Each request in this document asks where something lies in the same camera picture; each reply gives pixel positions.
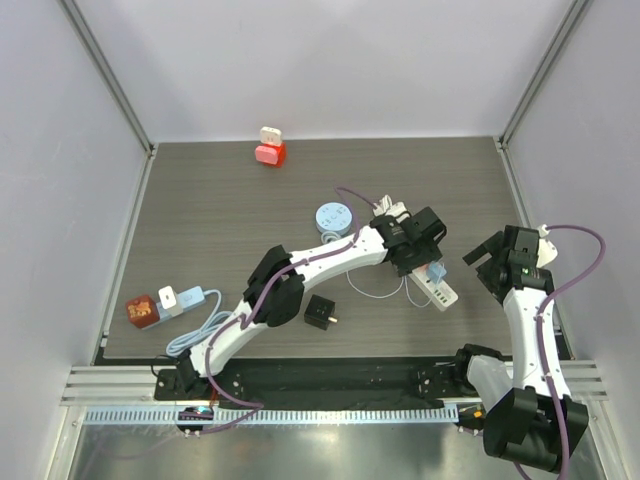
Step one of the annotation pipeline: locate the blue usb charger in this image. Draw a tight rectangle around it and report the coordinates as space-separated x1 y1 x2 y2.
426 261 447 284

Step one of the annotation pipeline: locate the round blue socket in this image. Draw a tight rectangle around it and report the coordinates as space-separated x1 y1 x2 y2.
315 202 353 235

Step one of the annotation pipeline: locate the black cube adapter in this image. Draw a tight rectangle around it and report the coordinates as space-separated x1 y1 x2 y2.
304 294 338 331

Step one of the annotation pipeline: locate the light blue power strip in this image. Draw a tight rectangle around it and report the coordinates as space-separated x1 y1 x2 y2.
142 286 206 330

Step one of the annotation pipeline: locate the white charger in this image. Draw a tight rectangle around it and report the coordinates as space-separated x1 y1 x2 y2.
158 286 183 317

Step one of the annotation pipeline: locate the red brown cube adapter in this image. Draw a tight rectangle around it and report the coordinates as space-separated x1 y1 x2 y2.
125 295 160 330

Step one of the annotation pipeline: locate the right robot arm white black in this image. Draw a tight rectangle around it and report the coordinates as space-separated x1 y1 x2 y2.
450 225 589 479

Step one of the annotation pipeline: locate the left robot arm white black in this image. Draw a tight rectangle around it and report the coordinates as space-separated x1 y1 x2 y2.
176 204 447 400

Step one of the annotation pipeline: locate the red pink cube socket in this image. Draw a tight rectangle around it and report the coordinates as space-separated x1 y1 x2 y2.
254 143 287 168

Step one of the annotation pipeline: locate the cream white plug adapter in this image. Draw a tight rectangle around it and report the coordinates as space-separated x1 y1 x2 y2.
260 126 282 146

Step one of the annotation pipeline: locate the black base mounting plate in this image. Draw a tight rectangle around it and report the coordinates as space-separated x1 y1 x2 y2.
154 357 481 404

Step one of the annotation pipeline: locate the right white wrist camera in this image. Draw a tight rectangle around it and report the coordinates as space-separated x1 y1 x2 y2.
536 224 558 269

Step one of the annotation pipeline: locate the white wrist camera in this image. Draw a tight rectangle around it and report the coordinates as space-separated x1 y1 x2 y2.
373 195 411 223
536 224 558 269

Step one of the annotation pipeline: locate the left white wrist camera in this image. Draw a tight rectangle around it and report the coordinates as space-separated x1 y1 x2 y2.
373 195 411 223

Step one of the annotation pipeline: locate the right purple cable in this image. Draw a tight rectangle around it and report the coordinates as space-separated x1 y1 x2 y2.
457 224 609 480

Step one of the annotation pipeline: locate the purple cable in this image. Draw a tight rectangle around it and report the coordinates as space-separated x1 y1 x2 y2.
457 224 609 480
202 187 396 436

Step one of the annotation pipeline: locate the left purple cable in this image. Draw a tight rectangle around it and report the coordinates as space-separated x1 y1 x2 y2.
202 187 396 436

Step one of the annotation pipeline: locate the right aluminium frame post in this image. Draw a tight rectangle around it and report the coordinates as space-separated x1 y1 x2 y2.
497 0 594 146

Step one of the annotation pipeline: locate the aluminium frame post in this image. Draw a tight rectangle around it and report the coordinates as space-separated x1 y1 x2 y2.
497 0 594 146
57 0 154 158

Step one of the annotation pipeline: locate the light blue strip cord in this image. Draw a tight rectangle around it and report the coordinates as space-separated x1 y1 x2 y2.
165 289 236 359

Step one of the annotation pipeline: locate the aluminium front rail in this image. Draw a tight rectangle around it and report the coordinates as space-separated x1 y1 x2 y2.
60 360 608 406

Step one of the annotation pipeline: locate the white slotted cable duct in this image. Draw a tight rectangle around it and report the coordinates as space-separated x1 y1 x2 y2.
84 405 458 428

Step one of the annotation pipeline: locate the left aluminium frame post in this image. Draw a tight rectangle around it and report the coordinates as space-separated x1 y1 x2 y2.
57 0 154 158

